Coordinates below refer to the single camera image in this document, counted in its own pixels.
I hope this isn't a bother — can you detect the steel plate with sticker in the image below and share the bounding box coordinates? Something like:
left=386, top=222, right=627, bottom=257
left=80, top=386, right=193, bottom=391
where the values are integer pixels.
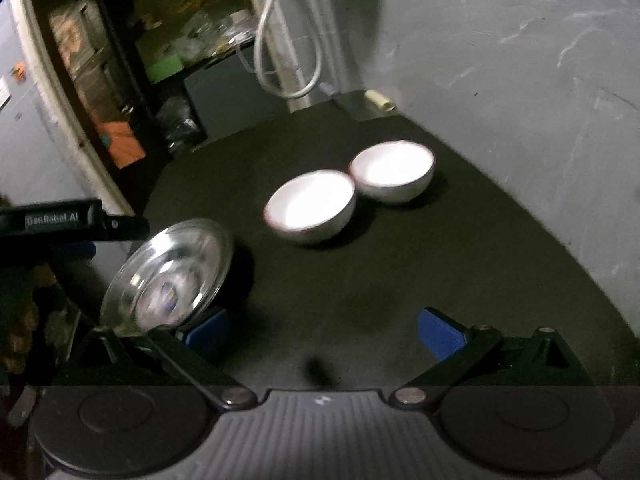
left=100, top=219, right=234, bottom=337

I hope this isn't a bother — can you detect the white ceramic bowl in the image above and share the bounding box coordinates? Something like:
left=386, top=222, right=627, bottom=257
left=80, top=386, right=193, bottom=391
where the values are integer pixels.
left=262, top=169, right=356, bottom=244
left=349, top=140, right=436, bottom=204

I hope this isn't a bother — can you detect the green box on shelf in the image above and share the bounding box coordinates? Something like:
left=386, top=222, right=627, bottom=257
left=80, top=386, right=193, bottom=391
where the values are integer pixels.
left=146, top=54, right=184, bottom=84

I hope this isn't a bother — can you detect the dark grey cabinet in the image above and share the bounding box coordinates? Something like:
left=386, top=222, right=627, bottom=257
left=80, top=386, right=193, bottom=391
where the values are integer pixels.
left=184, top=54, right=288, bottom=141

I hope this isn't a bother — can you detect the orange wall hook ornament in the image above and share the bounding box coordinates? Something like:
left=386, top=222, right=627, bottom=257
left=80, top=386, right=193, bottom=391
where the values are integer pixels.
left=11, top=62, right=26, bottom=82

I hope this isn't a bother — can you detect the white flexible hose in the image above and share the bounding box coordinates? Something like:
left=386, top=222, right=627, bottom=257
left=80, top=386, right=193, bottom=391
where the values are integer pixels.
left=252, top=0, right=322, bottom=100

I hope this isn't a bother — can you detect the cleaver with cream handle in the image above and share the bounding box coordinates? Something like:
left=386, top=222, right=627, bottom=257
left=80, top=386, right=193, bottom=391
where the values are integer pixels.
left=331, top=90, right=398, bottom=122

